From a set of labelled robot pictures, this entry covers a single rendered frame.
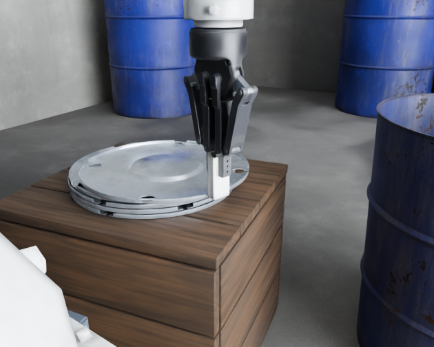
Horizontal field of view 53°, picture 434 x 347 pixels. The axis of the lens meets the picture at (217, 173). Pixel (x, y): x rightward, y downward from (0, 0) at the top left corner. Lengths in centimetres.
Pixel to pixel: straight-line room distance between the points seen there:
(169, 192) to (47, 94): 225
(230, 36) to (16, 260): 38
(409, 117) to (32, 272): 84
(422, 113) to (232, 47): 55
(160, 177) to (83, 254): 17
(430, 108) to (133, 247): 68
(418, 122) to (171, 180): 55
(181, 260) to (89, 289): 18
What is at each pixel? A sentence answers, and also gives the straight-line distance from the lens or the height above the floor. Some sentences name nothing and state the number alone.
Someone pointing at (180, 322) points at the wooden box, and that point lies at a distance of 65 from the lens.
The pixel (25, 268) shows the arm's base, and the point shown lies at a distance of 25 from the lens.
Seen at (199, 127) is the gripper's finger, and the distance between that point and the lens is 62.
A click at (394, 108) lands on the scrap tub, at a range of 93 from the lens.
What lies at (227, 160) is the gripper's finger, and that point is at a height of 45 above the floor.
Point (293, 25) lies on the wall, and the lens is 361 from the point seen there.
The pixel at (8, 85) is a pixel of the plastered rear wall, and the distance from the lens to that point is 269.
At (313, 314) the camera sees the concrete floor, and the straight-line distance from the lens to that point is 105.
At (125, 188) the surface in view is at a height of 39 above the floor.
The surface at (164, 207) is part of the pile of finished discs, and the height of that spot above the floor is 36.
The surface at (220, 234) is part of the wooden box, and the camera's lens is 61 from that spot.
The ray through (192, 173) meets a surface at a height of 39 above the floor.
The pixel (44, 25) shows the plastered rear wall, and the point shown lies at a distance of 285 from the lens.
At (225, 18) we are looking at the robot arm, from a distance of 54.
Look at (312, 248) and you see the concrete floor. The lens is 128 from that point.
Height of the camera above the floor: 65
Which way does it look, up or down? 21 degrees down
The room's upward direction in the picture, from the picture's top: straight up
